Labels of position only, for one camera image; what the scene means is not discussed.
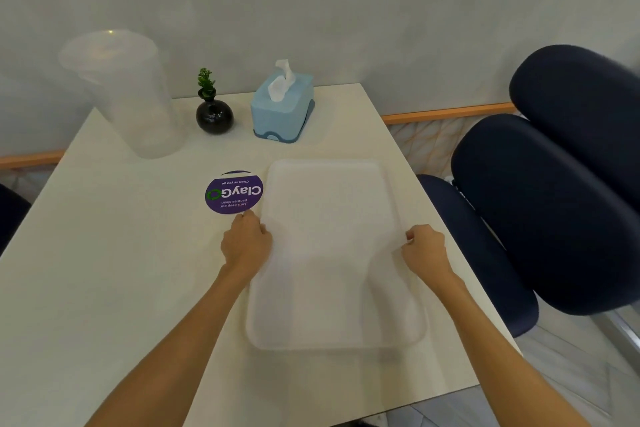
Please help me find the dark blue chair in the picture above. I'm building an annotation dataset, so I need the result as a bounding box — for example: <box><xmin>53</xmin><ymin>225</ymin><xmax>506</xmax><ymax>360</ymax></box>
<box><xmin>0</xmin><ymin>183</ymin><xmax>33</xmax><ymax>256</ymax></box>
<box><xmin>416</xmin><ymin>44</ymin><xmax>640</xmax><ymax>338</ymax></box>
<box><xmin>509</xmin><ymin>44</ymin><xmax>640</xmax><ymax>177</ymax></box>

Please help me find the person's right forearm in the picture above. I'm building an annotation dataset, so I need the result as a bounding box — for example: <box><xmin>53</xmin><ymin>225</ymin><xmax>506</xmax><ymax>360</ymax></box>
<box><xmin>419</xmin><ymin>269</ymin><xmax>592</xmax><ymax>427</ymax></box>

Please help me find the light blue tissue box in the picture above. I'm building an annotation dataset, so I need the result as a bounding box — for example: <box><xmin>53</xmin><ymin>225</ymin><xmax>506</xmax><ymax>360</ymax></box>
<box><xmin>250</xmin><ymin>72</ymin><xmax>317</xmax><ymax>144</ymax></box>

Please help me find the person's left forearm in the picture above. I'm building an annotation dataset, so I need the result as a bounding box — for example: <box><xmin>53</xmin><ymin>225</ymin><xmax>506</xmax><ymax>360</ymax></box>
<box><xmin>86</xmin><ymin>262</ymin><xmax>253</xmax><ymax>427</ymax></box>

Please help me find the round purple sticker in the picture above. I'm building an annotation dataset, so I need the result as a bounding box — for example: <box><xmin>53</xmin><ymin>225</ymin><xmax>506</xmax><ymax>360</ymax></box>
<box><xmin>204</xmin><ymin>170</ymin><xmax>265</xmax><ymax>216</ymax></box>

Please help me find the person's left hand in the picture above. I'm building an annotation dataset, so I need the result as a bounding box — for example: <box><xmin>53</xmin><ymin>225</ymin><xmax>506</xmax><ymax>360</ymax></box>
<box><xmin>220</xmin><ymin>211</ymin><xmax>274</xmax><ymax>278</ymax></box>

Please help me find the clear plastic pitcher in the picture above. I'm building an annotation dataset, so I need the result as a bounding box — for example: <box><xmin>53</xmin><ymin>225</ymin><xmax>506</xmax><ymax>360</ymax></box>
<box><xmin>58</xmin><ymin>29</ymin><xmax>184</xmax><ymax>159</ymax></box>

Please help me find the white plastic tray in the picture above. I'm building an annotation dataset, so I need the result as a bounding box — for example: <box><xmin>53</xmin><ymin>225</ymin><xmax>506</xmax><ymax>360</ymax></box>
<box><xmin>245</xmin><ymin>158</ymin><xmax>429</xmax><ymax>351</ymax></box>

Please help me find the round black vase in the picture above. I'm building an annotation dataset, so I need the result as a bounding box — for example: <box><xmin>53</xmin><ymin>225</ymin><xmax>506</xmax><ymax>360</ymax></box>
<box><xmin>195</xmin><ymin>88</ymin><xmax>234</xmax><ymax>135</ymax></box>

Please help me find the small green plant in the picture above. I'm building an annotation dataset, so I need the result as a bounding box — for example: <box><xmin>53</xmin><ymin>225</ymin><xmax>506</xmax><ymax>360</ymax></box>
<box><xmin>197</xmin><ymin>67</ymin><xmax>217</xmax><ymax>98</ymax></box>

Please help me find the person's right hand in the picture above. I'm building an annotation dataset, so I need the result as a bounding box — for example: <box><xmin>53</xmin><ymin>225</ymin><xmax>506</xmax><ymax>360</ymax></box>
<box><xmin>401</xmin><ymin>224</ymin><xmax>455</xmax><ymax>284</ymax></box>

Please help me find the white tissue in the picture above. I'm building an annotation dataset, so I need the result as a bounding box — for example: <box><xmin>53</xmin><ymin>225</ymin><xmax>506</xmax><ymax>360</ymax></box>
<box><xmin>267</xmin><ymin>59</ymin><xmax>296</xmax><ymax>102</ymax></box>

